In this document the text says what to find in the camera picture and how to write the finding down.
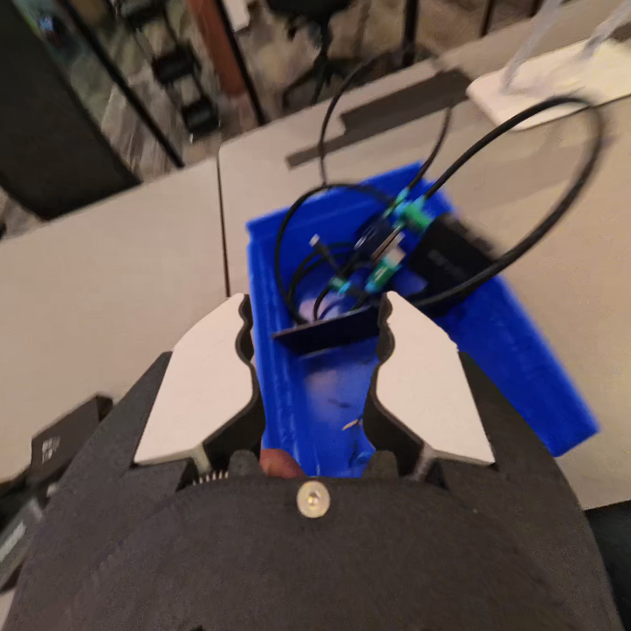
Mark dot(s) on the dark trousers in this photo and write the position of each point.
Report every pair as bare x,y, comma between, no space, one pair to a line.
611,567

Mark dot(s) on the black bin divider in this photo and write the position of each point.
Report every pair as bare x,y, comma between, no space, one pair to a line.
330,330

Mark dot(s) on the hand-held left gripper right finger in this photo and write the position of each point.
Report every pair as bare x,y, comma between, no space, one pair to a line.
429,389

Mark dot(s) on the black cabinet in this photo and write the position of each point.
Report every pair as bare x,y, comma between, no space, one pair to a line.
49,138

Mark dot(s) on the black tripod stand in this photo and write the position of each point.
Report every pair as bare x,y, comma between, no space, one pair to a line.
323,44

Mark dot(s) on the blue plastic bin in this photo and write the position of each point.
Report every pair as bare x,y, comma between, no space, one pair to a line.
517,360

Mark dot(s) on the black box white label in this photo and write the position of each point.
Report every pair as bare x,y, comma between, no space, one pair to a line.
64,443

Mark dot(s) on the brown wooden table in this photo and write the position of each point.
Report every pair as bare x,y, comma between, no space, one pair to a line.
212,39

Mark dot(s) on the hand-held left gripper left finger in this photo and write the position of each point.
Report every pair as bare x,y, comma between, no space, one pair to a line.
202,389

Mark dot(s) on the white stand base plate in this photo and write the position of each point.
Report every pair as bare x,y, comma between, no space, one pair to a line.
542,88

